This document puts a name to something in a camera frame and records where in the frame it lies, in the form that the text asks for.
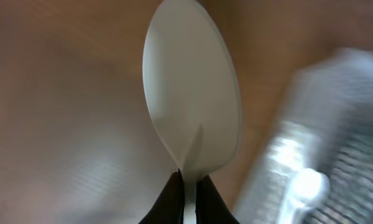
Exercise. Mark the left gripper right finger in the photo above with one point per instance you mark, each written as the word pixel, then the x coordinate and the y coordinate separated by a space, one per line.
pixel 210 207

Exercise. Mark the clear plastic basket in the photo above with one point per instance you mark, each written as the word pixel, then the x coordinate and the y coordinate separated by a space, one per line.
pixel 326 124

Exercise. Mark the white plastic spoon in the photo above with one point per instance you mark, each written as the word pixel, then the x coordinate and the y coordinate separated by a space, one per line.
pixel 192 93
pixel 305 192

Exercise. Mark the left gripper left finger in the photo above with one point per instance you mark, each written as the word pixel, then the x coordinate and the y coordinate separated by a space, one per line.
pixel 169 206

